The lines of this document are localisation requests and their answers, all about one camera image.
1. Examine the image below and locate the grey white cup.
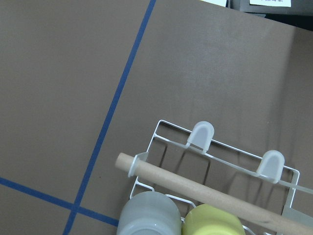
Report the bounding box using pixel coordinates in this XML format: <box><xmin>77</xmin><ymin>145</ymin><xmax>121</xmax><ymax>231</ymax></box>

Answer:
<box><xmin>116</xmin><ymin>191</ymin><xmax>181</xmax><ymax>235</ymax></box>

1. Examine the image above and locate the yellow plastic cup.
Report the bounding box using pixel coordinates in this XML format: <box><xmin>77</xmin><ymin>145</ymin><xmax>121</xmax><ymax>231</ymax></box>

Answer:
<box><xmin>181</xmin><ymin>204</ymin><xmax>245</xmax><ymax>235</ymax></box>

